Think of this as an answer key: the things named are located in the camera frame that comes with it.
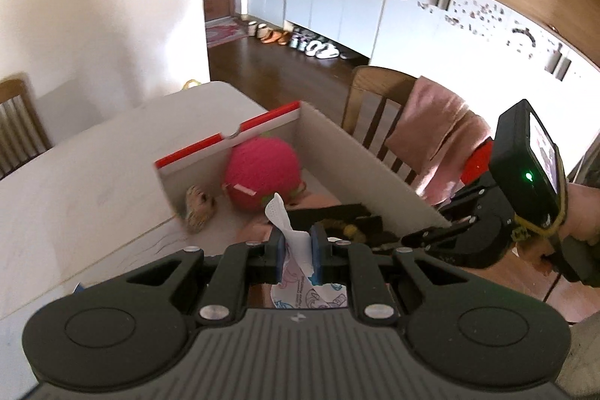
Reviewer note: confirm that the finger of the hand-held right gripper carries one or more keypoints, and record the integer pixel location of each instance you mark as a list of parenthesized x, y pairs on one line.
[(483, 198), (473, 245)]

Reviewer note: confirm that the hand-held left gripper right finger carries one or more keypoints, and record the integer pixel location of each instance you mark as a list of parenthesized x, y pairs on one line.
[(315, 252)]

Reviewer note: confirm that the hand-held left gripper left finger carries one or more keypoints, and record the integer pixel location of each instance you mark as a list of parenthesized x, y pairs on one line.
[(280, 259)]

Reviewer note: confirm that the printed tissue pack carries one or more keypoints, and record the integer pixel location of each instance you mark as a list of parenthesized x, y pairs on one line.
[(297, 250)]

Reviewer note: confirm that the pink cloth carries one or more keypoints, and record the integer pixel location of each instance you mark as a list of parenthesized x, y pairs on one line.
[(255, 233)]

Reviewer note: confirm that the red knitted hat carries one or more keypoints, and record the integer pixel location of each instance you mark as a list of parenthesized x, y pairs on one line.
[(260, 168)]

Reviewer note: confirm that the striped seashell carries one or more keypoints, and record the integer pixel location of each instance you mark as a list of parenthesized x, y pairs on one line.
[(199, 210)]

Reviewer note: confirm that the red cardboard box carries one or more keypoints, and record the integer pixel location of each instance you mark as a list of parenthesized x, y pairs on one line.
[(356, 165)]

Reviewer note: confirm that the person's right hand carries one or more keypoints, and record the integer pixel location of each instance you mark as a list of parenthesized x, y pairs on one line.
[(583, 212)]

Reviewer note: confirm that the pink towel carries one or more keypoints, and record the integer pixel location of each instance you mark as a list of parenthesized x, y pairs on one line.
[(431, 123)]

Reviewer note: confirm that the wooden chair with towel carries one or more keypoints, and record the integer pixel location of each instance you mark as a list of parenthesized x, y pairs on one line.
[(375, 83)]

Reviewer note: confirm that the row of shoes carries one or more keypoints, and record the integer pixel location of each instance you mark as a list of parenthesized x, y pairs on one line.
[(309, 46)]

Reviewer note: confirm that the red patterned rug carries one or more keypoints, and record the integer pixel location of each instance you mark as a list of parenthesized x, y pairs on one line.
[(225, 33)]

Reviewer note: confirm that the wooden slat-back chair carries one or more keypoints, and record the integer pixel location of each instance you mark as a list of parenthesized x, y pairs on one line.
[(18, 123)]

